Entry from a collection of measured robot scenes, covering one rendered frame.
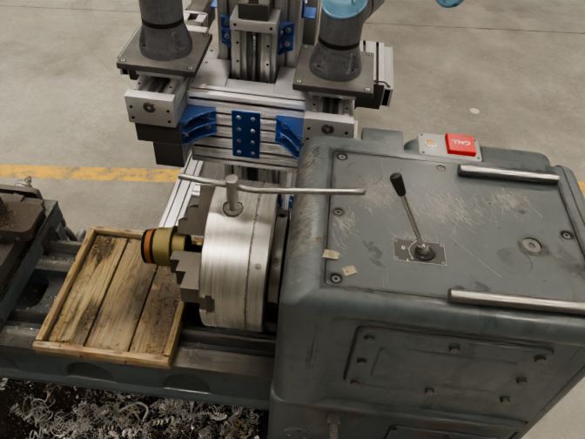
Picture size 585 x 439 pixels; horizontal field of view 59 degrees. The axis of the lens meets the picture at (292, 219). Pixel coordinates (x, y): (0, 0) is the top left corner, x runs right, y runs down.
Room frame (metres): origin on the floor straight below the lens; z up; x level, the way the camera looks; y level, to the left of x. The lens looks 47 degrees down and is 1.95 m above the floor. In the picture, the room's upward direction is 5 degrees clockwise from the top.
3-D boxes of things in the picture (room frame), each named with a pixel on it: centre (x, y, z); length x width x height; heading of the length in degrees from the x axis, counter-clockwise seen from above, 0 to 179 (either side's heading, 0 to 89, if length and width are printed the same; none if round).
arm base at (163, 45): (1.38, 0.41, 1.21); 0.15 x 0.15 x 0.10
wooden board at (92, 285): (0.71, 0.38, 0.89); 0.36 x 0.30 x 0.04; 178
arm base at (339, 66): (1.35, -0.08, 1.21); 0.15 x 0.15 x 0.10
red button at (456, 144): (0.91, -0.35, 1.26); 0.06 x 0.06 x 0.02; 88
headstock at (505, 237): (0.71, -0.29, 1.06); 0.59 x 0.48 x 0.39; 88
